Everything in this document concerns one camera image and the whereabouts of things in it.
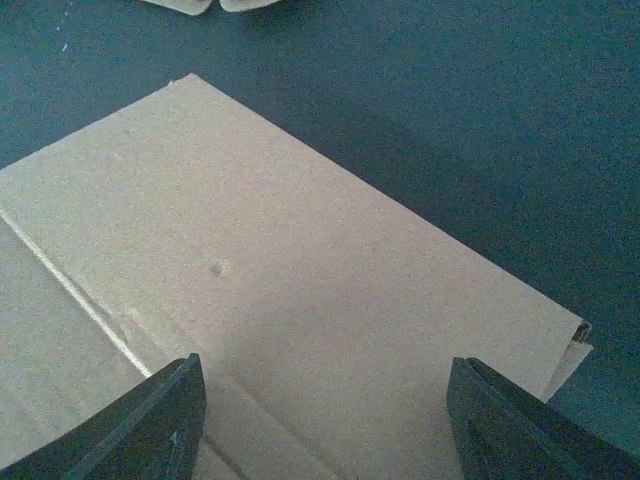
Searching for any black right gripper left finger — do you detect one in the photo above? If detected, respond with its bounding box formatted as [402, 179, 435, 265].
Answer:
[1, 353, 207, 479]

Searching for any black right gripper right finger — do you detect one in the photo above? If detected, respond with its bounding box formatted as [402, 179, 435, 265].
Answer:
[446, 357, 639, 479]

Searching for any brown cardboard box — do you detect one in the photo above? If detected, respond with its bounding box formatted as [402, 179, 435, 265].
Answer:
[1, 75, 592, 479]

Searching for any stack of flat cardboard blanks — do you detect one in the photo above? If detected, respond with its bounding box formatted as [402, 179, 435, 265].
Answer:
[144, 0, 279, 16]

